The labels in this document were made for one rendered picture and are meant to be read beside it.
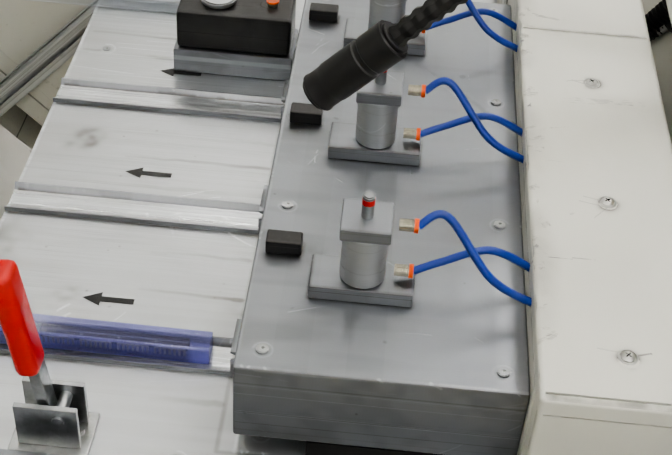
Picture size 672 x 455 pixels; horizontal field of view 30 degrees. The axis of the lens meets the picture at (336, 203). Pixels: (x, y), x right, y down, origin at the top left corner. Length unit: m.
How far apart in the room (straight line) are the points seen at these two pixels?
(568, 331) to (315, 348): 0.11
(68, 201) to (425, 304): 0.25
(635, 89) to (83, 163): 0.33
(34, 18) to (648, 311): 1.73
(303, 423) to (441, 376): 0.07
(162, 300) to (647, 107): 0.29
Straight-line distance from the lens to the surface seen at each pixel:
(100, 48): 0.88
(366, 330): 0.59
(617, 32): 0.79
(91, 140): 0.80
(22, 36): 2.24
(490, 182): 0.68
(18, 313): 0.56
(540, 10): 0.80
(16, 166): 1.35
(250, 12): 0.83
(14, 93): 2.26
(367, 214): 0.57
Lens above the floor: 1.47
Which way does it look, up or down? 28 degrees down
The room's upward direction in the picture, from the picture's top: 57 degrees clockwise
